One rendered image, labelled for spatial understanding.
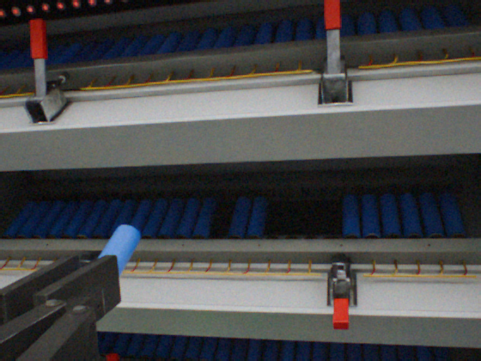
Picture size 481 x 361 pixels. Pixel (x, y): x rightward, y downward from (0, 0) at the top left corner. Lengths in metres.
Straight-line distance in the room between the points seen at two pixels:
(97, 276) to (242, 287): 0.24
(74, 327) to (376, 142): 0.28
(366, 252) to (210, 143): 0.18
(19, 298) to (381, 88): 0.31
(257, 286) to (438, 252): 0.18
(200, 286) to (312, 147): 0.19
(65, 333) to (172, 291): 0.32
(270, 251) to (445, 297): 0.17
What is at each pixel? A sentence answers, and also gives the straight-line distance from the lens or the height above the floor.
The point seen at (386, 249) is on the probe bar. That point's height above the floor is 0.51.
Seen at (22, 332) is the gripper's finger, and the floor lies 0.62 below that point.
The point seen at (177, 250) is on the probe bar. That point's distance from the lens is 0.51.
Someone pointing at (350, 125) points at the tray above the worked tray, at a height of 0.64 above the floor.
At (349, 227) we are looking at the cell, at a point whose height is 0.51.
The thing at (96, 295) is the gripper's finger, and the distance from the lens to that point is 0.26.
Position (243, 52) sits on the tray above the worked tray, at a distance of 0.46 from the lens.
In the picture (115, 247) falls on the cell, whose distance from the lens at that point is 0.32.
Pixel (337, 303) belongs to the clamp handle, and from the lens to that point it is 0.42.
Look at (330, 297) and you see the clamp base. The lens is 0.47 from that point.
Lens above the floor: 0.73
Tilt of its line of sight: 19 degrees down
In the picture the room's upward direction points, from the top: 6 degrees counter-clockwise
